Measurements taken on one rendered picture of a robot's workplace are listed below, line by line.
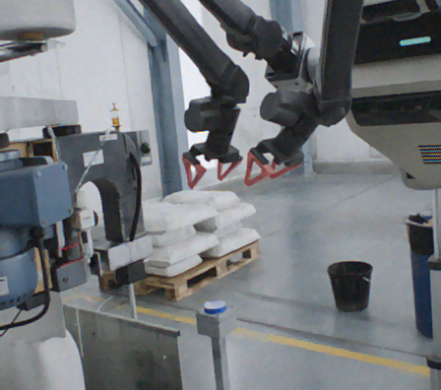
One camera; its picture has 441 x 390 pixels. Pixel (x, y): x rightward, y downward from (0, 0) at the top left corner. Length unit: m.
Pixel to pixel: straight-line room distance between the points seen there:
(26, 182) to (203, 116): 0.42
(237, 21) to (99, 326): 1.15
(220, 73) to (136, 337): 0.95
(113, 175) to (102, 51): 5.48
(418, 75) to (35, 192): 0.76
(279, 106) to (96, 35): 5.76
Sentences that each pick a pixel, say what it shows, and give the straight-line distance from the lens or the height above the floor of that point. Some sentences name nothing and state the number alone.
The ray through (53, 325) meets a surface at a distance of 1.49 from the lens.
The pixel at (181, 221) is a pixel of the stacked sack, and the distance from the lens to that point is 3.98.
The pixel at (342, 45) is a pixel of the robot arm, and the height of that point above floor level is 1.45.
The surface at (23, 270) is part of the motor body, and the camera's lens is 0.92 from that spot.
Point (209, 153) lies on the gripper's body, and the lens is 1.19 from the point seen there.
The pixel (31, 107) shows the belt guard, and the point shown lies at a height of 1.40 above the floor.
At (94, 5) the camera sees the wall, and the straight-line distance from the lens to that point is 6.78.
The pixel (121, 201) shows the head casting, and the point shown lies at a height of 1.17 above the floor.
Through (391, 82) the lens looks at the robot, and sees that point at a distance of 1.16.
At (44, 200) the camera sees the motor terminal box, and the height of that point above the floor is 1.25.
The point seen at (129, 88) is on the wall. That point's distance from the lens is 6.94.
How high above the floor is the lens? 1.37
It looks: 7 degrees down
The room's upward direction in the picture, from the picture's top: 6 degrees counter-clockwise
